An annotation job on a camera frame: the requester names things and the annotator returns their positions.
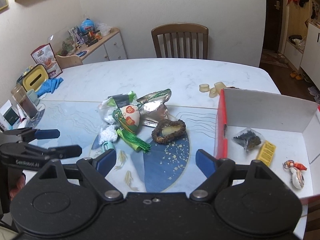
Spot white packet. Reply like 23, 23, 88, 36
99, 125, 118, 145

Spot yellow small box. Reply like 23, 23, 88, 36
256, 141, 276, 167

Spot green white sachet with tassel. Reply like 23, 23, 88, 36
98, 91, 151, 153

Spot brown bead bracelet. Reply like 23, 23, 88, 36
151, 119, 187, 145

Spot red white figure keychain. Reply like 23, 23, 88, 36
283, 160, 308, 190

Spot silver foil pouch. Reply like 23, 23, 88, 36
137, 89, 171, 127

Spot person left hand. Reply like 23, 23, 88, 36
9, 173, 25, 200

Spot glass jar with brown contents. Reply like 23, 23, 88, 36
11, 83, 40, 122

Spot pale green cup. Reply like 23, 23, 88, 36
27, 89, 40, 106

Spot blue cloth glove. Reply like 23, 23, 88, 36
36, 77, 63, 97

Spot blue patterned table mat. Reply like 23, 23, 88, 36
33, 101, 217, 194

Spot yellow tissue box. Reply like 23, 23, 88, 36
16, 64, 49, 92

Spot red and white cardboard box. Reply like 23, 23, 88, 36
214, 88, 319, 204

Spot beige tape roll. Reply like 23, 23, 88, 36
209, 87, 218, 98
199, 83, 210, 93
214, 82, 227, 95

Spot red snack bag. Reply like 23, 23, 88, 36
31, 43, 62, 79

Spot white sideboard cabinet wooden top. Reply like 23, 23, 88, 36
55, 28, 128, 69

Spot blue globe toy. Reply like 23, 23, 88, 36
80, 18, 95, 34

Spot wooden chair at far side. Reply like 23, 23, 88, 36
151, 23, 209, 60

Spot white wall cabinets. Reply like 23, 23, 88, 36
282, 0, 320, 91

